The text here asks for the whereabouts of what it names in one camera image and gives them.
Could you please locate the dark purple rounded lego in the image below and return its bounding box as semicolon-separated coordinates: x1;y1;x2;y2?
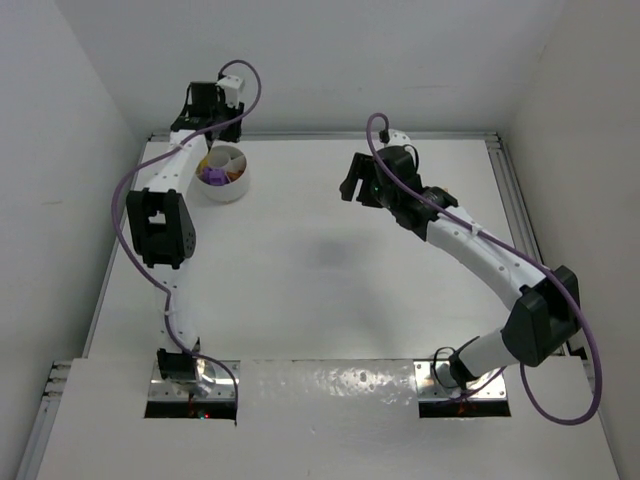
200;167;229;187

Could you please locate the orange-brown lego plate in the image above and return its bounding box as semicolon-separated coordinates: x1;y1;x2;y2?
226;170;245;182

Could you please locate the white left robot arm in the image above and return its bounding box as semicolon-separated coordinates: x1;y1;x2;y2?
126;75;244;384

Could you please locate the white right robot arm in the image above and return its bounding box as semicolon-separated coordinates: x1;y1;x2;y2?
339;145;580;390

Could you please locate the white round divided container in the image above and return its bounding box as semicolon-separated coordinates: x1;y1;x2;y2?
193;144;250;203

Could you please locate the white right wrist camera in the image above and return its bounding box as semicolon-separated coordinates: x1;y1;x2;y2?
379;128;412;147

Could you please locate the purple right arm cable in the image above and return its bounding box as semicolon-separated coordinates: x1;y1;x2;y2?
365;113;604;426

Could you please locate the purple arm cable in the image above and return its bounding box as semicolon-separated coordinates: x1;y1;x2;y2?
113;60;264;401
365;113;604;426

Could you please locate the aluminium frame rail back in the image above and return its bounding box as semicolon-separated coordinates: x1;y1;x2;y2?
148;130;501;142

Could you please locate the aluminium frame rail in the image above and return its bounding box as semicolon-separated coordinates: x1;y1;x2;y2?
148;130;501;142
485;133;586;357

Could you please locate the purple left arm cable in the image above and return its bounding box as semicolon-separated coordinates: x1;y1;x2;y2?
113;60;264;401

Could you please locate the aluminium frame rail right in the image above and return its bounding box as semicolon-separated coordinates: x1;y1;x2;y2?
485;133;586;357

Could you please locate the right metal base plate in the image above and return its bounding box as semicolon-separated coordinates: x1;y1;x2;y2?
414;358;510;402

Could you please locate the metal base plate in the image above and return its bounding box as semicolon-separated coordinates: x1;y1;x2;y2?
414;358;510;402
147;360;236;404

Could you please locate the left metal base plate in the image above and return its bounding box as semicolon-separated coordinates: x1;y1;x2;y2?
147;360;236;404

